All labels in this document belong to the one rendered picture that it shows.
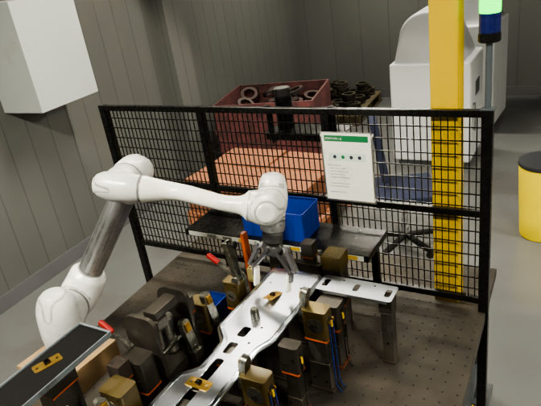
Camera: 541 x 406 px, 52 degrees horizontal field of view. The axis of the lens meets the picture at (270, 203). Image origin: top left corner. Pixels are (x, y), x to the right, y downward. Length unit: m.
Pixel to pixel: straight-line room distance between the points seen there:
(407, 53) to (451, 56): 3.35
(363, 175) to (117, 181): 0.97
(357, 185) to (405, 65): 3.19
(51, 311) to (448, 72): 1.70
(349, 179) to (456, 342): 0.76
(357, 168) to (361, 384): 0.83
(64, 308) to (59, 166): 2.62
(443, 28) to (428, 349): 1.17
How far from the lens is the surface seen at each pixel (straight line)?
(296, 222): 2.31
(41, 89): 4.20
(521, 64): 7.81
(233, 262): 2.07
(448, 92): 2.13
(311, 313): 1.91
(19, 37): 4.13
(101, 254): 2.37
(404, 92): 5.49
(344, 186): 2.36
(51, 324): 2.33
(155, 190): 2.01
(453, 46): 2.09
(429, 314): 2.45
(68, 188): 4.89
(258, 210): 1.74
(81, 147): 4.97
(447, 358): 2.25
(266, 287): 2.14
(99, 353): 2.40
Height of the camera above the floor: 2.17
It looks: 25 degrees down
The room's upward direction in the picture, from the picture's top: 9 degrees counter-clockwise
